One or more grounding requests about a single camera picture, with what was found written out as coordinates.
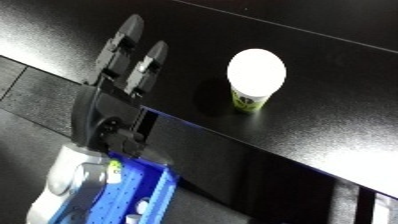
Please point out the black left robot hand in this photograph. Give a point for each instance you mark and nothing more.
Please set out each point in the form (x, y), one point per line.
(103, 116)

